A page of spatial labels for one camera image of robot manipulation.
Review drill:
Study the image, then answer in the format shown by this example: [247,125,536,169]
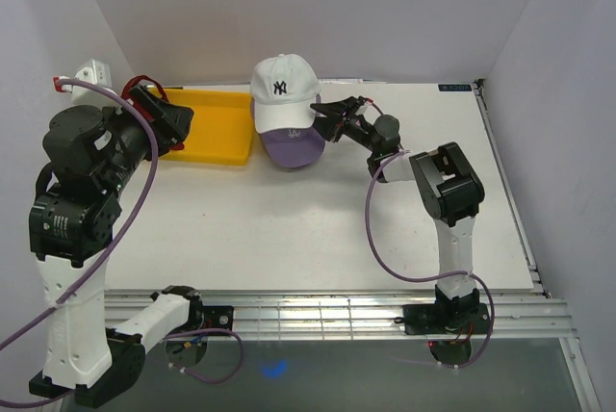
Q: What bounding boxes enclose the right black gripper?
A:
[305,96,379,154]

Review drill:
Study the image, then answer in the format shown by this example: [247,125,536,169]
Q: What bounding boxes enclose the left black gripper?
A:
[99,83,193,195]

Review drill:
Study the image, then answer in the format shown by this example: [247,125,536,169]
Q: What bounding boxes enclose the purple visor cap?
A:
[250,92,325,168]

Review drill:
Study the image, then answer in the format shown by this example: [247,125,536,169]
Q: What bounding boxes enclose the white baseball cap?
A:
[250,54,321,134]

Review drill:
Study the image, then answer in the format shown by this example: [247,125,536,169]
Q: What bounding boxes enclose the red baseball cap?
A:
[121,75,193,156]

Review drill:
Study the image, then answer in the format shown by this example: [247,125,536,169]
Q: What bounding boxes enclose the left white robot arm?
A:
[29,84,204,408]

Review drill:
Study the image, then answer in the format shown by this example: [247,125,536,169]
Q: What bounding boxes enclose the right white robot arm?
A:
[310,96,485,332]

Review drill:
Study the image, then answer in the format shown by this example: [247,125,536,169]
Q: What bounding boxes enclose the yellow plastic tray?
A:
[164,88,254,166]

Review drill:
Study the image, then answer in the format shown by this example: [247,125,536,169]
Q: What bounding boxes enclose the blue table label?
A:
[438,84,473,92]

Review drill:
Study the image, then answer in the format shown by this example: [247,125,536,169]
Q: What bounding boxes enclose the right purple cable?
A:
[364,101,495,370]

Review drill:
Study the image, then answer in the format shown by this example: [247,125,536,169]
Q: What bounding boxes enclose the purple cable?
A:
[364,101,495,370]
[0,78,244,408]

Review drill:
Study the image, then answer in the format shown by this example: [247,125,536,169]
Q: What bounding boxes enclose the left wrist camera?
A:
[53,59,115,108]

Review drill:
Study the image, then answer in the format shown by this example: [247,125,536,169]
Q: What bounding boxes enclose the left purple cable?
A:
[0,78,244,408]

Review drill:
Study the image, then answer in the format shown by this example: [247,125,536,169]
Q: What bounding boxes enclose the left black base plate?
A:
[193,305,235,330]

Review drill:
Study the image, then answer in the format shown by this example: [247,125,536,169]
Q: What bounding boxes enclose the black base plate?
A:
[394,303,491,335]
[193,305,235,330]

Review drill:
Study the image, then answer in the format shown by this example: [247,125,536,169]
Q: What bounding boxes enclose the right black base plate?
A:
[394,303,491,335]

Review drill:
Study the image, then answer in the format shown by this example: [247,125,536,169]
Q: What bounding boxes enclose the aluminium frame rail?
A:
[108,286,610,411]

